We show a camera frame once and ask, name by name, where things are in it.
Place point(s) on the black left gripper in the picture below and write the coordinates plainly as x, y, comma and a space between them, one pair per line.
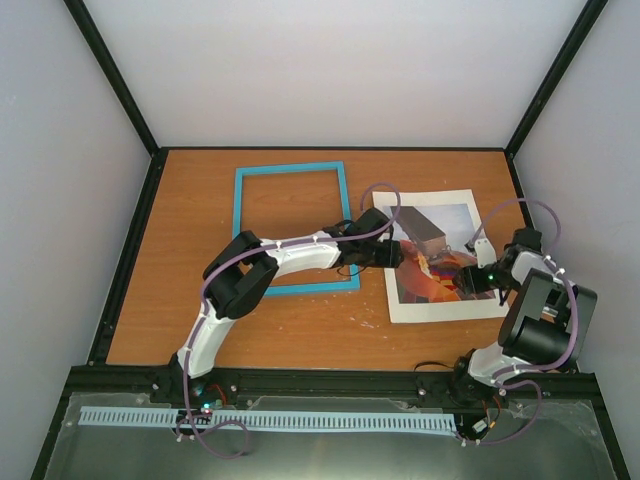
389, 258

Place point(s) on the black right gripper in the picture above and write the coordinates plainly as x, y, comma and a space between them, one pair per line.
471, 283

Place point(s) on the white picture mat board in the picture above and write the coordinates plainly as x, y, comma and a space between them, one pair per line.
439, 312

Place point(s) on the blue wooden picture frame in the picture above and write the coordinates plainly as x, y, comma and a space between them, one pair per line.
353, 283

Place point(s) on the hot air balloon photo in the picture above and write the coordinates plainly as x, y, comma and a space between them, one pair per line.
431, 260

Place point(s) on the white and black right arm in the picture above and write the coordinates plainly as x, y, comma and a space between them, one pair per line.
544, 328

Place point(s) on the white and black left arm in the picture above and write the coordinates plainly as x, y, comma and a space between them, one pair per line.
237, 280

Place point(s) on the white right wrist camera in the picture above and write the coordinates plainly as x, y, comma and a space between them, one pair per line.
483, 251

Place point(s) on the black enclosure frame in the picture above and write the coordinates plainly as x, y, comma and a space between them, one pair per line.
51, 451

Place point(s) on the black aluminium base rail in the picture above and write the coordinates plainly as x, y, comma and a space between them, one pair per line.
237, 387

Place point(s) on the light blue slotted cable duct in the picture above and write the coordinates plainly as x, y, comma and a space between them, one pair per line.
272, 421

